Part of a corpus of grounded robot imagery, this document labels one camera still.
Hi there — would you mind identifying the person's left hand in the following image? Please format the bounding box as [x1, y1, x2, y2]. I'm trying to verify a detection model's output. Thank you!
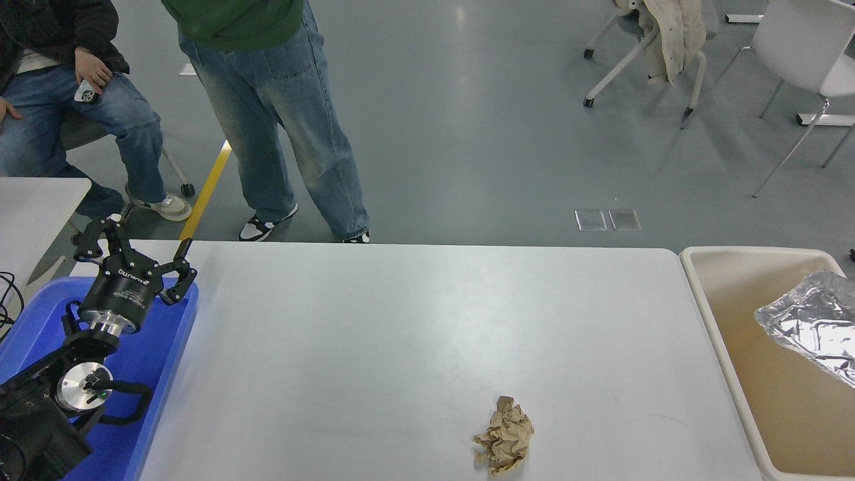
[73, 47, 114, 88]

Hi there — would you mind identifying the person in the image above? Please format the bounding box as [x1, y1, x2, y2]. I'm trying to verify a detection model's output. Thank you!
[162, 0, 370, 245]
[0, 0, 193, 222]

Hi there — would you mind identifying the silver foil tray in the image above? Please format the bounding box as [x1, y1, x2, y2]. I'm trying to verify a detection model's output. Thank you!
[755, 270, 855, 389]

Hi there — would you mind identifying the white frame chair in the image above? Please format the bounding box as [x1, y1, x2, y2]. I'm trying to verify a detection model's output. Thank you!
[583, 0, 709, 118]

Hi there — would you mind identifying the blue plastic tray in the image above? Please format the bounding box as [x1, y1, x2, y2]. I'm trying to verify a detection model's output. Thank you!
[0, 277, 200, 481]

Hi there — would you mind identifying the black cable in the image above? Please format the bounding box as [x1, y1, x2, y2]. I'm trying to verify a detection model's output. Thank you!
[0, 271, 26, 341]

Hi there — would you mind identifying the small white table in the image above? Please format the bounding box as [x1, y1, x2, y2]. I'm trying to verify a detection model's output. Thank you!
[0, 177, 92, 288]

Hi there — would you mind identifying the beige jacket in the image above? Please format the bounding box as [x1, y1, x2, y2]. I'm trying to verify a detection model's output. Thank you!
[615, 0, 707, 84]

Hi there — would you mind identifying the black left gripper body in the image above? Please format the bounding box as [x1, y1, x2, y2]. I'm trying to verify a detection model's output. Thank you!
[78, 263, 165, 334]

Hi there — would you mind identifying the white shell chair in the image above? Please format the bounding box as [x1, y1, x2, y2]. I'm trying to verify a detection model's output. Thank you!
[681, 0, 855, 198]

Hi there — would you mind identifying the tan paper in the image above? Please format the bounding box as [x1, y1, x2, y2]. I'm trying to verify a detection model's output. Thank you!
[473, 395, 535, 477]

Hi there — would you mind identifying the large pale plastic bin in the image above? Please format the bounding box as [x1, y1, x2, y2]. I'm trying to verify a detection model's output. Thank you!
[679, 246, 855, 481]

